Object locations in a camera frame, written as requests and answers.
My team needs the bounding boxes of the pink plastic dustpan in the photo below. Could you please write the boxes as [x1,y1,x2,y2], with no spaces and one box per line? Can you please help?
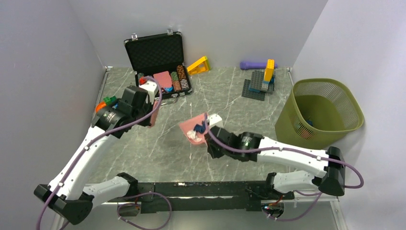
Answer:
[179,113,208,145]

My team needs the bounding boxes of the pink hand brush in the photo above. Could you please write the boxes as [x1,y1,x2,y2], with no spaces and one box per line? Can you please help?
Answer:
[148,101,159,128]

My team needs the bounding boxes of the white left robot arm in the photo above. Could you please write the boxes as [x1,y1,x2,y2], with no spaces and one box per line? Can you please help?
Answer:
[34,81,159,225]

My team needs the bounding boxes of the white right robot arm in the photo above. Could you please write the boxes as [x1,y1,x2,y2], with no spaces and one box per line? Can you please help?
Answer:
[204,126,346,199]

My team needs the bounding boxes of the green and blue blocks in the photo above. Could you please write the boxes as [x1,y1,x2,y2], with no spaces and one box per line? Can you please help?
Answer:
[103,96,117,106]

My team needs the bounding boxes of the pink card in case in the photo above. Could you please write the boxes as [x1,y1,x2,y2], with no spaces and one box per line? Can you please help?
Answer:
[153,71,172,88]

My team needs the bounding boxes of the dark blue paper scrap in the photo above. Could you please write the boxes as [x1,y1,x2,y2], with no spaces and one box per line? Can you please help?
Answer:
[193,122,206,134]

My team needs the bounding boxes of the grey building block baseplate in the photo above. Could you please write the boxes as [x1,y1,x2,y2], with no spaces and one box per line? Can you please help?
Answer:
[241,70,276,101]

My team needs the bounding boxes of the white paper scrap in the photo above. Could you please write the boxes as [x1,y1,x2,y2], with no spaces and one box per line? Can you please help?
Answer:
[187,130,202,142]

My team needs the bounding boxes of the black poker chip case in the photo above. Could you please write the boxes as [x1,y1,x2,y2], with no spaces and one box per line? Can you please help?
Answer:
[124,29,193,99]

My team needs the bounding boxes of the yellow tall building block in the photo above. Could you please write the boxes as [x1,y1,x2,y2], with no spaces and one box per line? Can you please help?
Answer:
[263,59,275,83]

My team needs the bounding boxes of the purple cylinder toy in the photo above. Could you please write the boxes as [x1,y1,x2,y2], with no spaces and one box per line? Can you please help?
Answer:
[239,61,267,70]

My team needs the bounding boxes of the olive green mesh wastebasket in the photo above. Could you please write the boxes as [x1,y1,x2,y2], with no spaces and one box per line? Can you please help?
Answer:
[274,78,364,149]

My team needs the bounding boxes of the yellow triangular toy block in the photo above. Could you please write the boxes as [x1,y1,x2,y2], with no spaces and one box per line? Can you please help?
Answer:
[187,56,211,75]

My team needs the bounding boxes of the orange plastic ring toy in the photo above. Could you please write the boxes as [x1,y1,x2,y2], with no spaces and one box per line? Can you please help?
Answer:
[95,102,106,113]

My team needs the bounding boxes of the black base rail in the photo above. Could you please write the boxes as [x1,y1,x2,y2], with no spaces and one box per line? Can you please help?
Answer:
[126,181,286,214]

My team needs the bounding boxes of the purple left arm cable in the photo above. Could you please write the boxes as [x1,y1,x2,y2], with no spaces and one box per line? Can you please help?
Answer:
[35,75,173,230]

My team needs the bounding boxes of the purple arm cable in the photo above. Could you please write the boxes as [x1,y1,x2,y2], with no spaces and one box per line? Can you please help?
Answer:
[203,113,365,223]
[35,75,173,230]

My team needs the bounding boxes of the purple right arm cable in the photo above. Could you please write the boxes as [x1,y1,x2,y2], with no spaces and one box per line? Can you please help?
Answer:
[203,113,365,223]

